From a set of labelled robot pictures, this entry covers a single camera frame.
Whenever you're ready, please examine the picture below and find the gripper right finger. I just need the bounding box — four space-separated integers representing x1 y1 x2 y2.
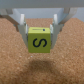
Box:
48 8 78 44

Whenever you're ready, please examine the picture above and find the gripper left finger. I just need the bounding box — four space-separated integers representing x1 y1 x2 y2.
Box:
4 9 31 47

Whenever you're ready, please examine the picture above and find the yellow block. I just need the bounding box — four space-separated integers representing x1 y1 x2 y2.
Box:
27 27 52 54

